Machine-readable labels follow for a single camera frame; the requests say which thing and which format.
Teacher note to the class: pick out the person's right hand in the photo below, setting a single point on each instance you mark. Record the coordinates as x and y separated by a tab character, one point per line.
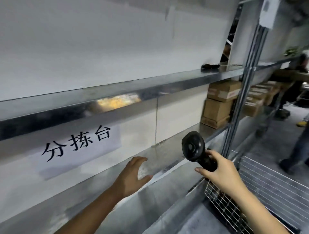
227	176

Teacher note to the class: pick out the person's left hand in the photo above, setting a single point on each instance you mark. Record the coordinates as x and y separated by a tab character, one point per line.
131	176

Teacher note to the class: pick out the black barcode scanner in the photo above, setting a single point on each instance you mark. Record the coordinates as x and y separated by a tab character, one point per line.
192	144

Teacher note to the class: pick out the big plain cardboard box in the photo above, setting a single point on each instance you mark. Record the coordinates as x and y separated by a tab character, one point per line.
217	108

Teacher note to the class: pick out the person's left forearm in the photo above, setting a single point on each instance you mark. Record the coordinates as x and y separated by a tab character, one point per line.
91	212

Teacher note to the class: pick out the person's right forearm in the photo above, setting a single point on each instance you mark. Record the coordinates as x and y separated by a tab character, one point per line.
258	214

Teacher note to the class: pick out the metal shelving rack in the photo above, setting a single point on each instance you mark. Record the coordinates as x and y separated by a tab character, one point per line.
72	106

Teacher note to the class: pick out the black object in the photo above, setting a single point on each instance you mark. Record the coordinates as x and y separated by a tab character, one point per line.
208	66

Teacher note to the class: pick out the white paper sign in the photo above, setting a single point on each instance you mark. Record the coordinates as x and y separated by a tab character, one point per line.
72	164

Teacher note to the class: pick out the black wheeled office chair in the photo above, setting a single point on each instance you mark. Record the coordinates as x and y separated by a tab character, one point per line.
282	113

